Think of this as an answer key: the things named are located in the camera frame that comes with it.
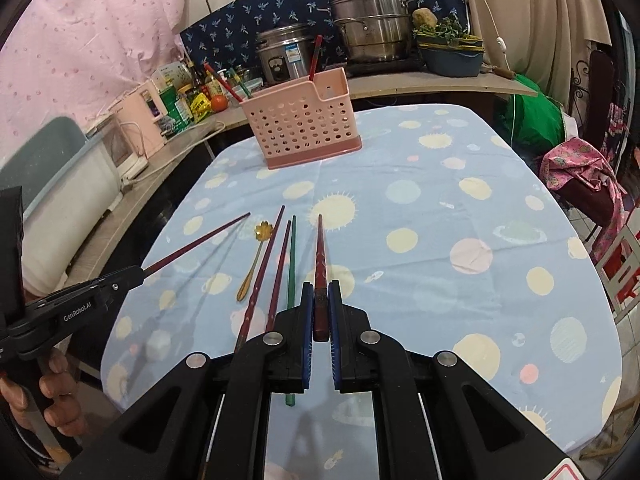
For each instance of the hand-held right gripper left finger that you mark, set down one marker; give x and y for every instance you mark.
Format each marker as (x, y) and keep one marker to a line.
(306, 330)

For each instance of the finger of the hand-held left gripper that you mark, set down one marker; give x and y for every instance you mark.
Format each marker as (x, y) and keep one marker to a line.
(120, 282)

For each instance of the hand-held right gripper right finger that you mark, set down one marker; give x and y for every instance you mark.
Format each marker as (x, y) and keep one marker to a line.
(336, 330)

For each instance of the dark red chopstick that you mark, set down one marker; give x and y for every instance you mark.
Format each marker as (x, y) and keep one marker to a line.
(320, 270)
(263, 270)
(279, 280)
(200, 241)

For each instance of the green chopstick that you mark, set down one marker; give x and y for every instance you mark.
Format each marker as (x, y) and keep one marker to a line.
(244, 89)
(291, 270)

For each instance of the gold flower spoon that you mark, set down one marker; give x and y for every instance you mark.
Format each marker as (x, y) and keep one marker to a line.
(265, 231)

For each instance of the pink perforated utensil basket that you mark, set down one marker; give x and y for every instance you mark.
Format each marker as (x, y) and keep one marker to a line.
(300, 125)

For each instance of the person's left hand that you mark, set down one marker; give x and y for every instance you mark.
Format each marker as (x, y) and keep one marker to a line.
(60, 390)

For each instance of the white and blue plastic bin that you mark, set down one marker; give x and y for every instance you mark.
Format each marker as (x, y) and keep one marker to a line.
(65, 200)

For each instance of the white countertop appliance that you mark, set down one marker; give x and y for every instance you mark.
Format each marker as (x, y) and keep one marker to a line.
(122, 155)

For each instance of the pink electric kettle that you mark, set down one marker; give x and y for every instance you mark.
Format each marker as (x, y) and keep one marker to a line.
(142, 125)

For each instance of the yellow snack packet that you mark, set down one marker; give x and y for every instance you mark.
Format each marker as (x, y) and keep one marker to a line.
(199, 106)

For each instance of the red tomato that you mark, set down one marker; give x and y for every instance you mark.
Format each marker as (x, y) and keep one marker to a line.
(219, 104)

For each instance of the white carton box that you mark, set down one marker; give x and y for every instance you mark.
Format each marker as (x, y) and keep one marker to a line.
(170, 75)

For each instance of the yellow oil bottle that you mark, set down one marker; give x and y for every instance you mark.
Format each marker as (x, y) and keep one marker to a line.
(214, 87)

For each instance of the pink dotted cloth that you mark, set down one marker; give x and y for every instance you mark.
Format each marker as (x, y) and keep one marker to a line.
(75, 35)

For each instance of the wooden counter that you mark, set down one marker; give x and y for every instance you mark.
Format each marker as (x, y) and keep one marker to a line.
(450, 85)

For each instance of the black induction cooktop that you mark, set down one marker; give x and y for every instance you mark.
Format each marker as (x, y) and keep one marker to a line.
(410, 66)

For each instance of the steel rice cooker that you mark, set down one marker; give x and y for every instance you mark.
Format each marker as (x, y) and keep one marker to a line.
(285, 55)

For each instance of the navy leaf print cloth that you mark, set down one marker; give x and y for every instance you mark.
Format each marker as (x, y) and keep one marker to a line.
(225, 25)

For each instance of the white and red stool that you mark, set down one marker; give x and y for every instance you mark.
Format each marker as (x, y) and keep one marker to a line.
(617, 260)

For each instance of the pink printed cloth bag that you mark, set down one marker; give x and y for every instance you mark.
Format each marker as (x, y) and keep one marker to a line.
(575, 165)

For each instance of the blue plastic basin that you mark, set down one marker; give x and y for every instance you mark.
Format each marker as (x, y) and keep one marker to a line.
(450, 62)

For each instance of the green plastic bag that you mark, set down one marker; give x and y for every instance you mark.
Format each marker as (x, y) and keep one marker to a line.
(530, 110)

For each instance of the stacked steel steamer pot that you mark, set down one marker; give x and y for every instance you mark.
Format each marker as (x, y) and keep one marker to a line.
(375, 20)

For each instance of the yellow green basin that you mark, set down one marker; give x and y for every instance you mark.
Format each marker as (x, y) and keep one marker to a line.
(470, 42)

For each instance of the green leafy vegetables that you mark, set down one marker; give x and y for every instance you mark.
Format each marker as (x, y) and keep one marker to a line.
(447, 30)

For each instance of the brown root vegetable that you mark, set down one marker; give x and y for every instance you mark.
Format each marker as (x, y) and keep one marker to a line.
(425, 16)

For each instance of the dark wooden chair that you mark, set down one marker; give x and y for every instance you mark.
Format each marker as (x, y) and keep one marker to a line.
(600, 80)

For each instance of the beige curtain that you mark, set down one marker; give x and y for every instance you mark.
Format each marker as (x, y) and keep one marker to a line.
(540, 10)

